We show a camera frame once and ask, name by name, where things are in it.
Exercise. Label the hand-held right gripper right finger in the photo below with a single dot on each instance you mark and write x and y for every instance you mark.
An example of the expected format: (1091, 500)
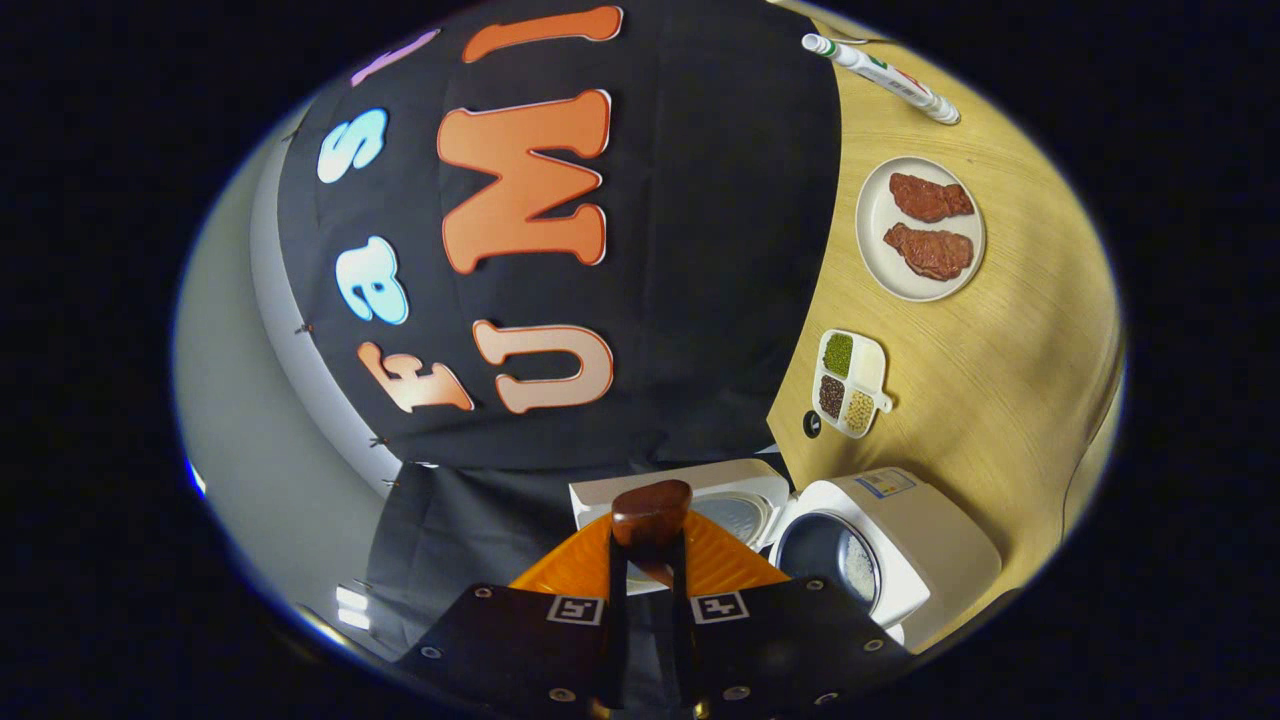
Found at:
(790, 640)

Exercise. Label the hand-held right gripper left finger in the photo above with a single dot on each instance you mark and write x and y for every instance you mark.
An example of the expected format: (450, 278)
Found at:
(520, 640)

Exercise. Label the white rice grains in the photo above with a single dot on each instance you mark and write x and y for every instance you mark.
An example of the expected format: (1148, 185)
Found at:
(860, 572)

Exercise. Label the white rice cooker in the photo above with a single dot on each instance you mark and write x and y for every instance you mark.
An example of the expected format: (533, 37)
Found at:
(920, 550)

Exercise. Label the dark wooden spoon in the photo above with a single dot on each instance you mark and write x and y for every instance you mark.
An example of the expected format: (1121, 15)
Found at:
(650, 512)

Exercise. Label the plain black side cloth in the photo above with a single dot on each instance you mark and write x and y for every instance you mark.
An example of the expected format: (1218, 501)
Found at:
(460, 530)

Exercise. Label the ceiling light panel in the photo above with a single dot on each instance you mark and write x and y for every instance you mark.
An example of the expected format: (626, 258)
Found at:
(351, 607)

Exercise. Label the white divided bean tray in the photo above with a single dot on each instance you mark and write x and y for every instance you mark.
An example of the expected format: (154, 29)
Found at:
(868, 365)

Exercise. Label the black backdrop cloth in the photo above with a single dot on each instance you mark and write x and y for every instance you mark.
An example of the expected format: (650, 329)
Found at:
(700, 300)

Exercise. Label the white round plate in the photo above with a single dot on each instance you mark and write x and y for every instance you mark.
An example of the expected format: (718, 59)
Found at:
(875, 265)

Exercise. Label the raw red meat slice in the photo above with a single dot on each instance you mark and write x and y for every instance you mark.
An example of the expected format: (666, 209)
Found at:
(930, 197)
(930, 252)

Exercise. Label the white bottle green label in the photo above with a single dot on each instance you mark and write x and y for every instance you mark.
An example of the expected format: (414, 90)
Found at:
(885, 75)

